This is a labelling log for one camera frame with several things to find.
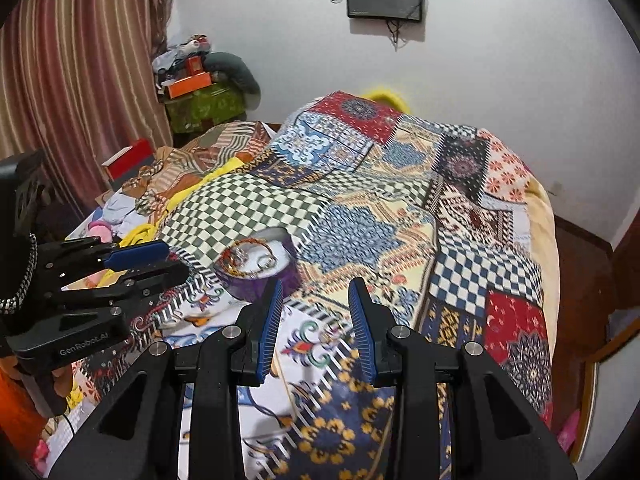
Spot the lavender cloth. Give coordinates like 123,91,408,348
95,190,151,226

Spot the black hanging cable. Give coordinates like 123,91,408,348
385,15,408,52

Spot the green patterned side table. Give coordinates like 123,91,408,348
162,82,246,134

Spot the patterned patchwork quilt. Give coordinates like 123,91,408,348
50,91,556,480

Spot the yellow cloth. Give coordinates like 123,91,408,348
120,222,159,249

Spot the purple heart-shaped box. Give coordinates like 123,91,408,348
215,227,302,304

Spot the flat orange box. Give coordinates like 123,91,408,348
167,72,213,100

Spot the braided metal chain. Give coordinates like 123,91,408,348
0,232,39,317

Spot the person's left hand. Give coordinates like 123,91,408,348
50,362,79,404

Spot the wooden furniture frame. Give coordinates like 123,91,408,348
570,330,640,466

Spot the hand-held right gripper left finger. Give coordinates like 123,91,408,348
42,277,286,480

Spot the orange striped cloth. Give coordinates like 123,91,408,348
122,120,278,217

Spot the red box with white lid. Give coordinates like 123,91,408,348
102,139,155,181

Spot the pink cloth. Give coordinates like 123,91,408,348
82,222,114,242

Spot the pink bag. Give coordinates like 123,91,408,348
556,410,581,454

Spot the striped brown curtain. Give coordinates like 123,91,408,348
0,0,176,221

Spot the red beaded bracelet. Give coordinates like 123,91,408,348
220,240,276,277

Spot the grey cushion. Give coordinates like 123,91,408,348
202,51,261,111

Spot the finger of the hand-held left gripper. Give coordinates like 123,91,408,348
57,260,191,312
37,237,171,281

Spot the yellow plush object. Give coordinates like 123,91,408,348
361,84,411,111

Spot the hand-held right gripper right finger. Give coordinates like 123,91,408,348
347,277,596,480

